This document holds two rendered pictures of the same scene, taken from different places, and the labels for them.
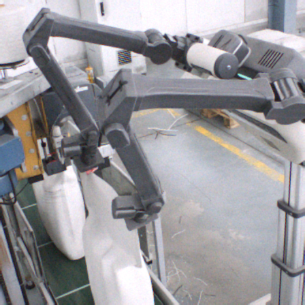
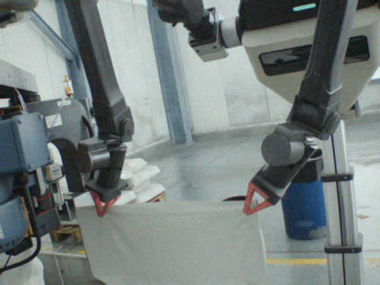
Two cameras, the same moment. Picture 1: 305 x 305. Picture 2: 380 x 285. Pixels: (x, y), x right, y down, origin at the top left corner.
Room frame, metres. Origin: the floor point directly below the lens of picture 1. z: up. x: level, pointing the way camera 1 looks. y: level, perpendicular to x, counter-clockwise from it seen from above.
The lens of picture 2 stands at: (0.71, 0.62, 1.29)
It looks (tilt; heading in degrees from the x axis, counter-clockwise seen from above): 7 degrees down; 323
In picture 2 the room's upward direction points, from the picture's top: 10 degrees counter-clockwise
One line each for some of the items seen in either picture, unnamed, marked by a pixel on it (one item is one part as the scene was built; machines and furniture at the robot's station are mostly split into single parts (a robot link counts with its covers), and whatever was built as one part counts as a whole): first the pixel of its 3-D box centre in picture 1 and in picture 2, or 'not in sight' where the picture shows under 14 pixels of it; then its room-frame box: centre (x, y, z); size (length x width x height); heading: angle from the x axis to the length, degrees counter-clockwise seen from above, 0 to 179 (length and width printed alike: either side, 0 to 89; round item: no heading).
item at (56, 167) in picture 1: (54, 164); (40, 222); (1.69, 0.39, 1.04); 0.08 x 0.06 x 0.05; 116
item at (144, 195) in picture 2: not in sight; (138, 195); (4.62, -1.46, 0.20); 0.67 x 0.43 x 0.15; 116
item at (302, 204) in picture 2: not in sight; (305, 193); (2.53, -1.84, 0.32); 0.51 x 0.48 x 0.65; 116
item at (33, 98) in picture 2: not in sight; (24, 101); (1.77, 0.34, 1.35); 0.09 x 0.09 x 0.03
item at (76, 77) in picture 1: (65, 106); (28, 149); (1.85, 0.34, 1.21); 0.30 x 0.25 x 0.30; 26
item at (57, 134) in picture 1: (60, 144); (53, 179); (1.64, 0.34, 1.14); 0.05 x 0.04 x 0.16; 116
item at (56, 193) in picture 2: (60, 154); (56, 193); (1.64, 0.35, 1.11); 0.03 x 0.03 x 0.06
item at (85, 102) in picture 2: (105, 89); (83, 113); (1.81, 0.16, 1.29); 0.08 x 0.05 x 0.09; 26
